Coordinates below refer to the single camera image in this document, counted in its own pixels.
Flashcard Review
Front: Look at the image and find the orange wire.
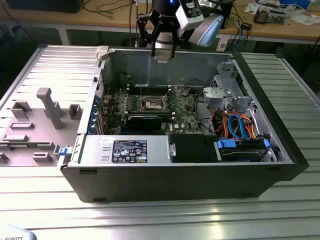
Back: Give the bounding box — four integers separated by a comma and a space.
246, 116, 259, 140
219, 116, 230, 139

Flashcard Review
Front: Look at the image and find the silver CPU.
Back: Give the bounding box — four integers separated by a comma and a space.
153, 55, 174, 64

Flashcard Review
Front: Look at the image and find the black wire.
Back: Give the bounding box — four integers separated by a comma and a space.
194, 93, 217, 135
185, 78, 210, 90

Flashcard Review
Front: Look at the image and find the green motherboard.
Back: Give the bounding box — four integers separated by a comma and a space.
102, 86, 216, 137

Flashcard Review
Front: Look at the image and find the gray parts rack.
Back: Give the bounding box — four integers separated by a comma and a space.
0, 87, 83, 167

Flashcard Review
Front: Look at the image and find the silver power supply with label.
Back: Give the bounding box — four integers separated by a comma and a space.
79, 134, 173, 166

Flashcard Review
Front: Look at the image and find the black tower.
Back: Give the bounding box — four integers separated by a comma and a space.
219, 1, 235, 30

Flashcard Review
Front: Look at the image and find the hard disk in blue carrier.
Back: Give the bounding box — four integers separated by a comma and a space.
214, 137, 272, 163

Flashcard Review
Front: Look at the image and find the black box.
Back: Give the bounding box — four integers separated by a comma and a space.
7, 0, 81, 14

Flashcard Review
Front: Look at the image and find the black RAM slot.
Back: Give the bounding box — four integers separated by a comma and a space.
127, 88, 171, 96
127, 83, 171, 90

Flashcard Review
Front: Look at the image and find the blue wire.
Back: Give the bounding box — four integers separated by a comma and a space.
227, 112, 249, 141

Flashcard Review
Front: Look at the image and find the silver metal box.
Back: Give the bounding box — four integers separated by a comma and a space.
268, 8, 287, 25

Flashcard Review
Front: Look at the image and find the black open PC case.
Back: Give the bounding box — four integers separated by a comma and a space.
56, 45, 310, 204

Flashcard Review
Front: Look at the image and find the silver fan bracket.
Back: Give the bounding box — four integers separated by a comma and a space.
202, 86, 233, 111

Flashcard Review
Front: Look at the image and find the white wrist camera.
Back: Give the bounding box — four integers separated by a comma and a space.
175, 0, 205, 30

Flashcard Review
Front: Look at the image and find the silver metal drive cage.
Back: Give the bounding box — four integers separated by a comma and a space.
211, 61, 252, 101

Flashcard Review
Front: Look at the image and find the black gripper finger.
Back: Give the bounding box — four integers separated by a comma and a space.
136, 13, 162, 58
162, 21, 185, 59

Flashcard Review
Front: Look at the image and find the wooden workbench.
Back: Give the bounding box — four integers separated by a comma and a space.
0, 0, 320, 46

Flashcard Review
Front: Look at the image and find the CPU socket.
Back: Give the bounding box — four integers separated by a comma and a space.
141, 95, 168, 111

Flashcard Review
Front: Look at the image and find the copper coil heatsink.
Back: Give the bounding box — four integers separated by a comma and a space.
253, 7, 270, 25

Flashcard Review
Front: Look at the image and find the metal socket cover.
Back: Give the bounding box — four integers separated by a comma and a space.
162, 86, 180, 111

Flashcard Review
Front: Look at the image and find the white paper sheet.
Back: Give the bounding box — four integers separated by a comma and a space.
291, 13, 317, 26

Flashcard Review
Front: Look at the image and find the red wire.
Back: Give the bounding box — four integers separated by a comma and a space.
98, 79, 113, 97

